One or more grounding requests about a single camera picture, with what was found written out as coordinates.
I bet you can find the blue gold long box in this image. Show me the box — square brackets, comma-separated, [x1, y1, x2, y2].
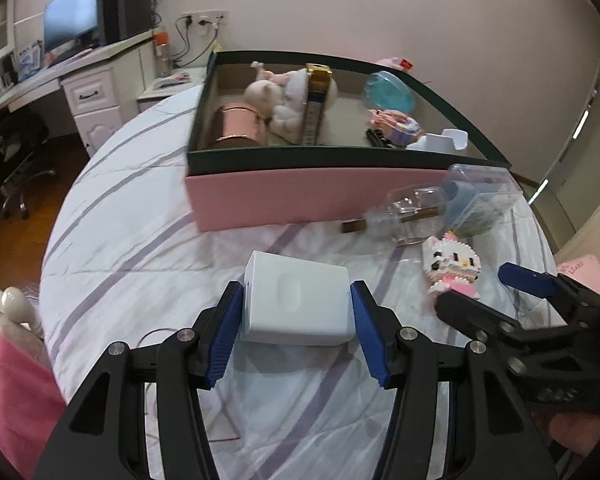
[301, 63, 332, 145]

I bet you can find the wall power outlet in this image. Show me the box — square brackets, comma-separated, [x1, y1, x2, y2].
[181, 10, 230, 27]

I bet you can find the orange lid bottle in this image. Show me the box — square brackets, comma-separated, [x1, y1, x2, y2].
[154, 28, 171, 78]

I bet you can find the black computer tower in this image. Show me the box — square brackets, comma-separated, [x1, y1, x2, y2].
[97, 0, 152, 46]

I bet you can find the black computer monitor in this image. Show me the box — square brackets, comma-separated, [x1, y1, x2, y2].
[43, 0, 98, 52]

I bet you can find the pink bed quilt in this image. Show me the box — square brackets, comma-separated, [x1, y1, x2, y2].
[0, 333, 66, 479]

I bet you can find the black hair clip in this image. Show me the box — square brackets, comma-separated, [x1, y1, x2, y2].
[365, 128, 394, 148]

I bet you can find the pink black storage box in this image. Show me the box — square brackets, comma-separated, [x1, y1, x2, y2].
[185, 50, 512, 231]

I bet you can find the pink plush toy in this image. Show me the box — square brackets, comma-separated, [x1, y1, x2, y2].
[376, 56, 414, 73]

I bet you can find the white plastic holder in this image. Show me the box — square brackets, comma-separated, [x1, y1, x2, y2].
[406, 129, 468, 154]

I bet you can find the striped white table cloth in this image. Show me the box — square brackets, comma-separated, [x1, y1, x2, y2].
[38, 84, 566, 480]

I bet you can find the teal round case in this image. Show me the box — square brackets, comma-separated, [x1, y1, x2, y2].
[362, 70, 416, 115]

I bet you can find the clear glass bottle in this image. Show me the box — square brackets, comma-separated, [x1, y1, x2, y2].
[341, 185, 449, 245]

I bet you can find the white square box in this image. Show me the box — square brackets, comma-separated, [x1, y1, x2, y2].
[240, 252, 355, 347]

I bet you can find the clear plastic card box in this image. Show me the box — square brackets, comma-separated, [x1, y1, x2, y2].
[441, 164, 522, 238]

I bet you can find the pink piglet figurine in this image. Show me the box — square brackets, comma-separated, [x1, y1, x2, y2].
[244, 61, 294, 119]

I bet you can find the white round figurine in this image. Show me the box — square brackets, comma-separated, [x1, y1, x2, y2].
[268, 67, 338, 145]

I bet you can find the white desk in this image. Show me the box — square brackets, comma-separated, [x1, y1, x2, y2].
[0, 32, 156, 156]

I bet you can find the pastel block toy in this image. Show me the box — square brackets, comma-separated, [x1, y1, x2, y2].
[370, 110, 424, 148]

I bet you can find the black office chair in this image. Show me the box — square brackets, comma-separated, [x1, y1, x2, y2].
[0, 108, 57, 220]

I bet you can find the pink block cat figure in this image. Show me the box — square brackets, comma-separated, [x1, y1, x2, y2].
[422, 232, 482, 299]

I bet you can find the rose gold metal canister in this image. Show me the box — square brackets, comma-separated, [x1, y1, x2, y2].
[204, 102, 266, 150]

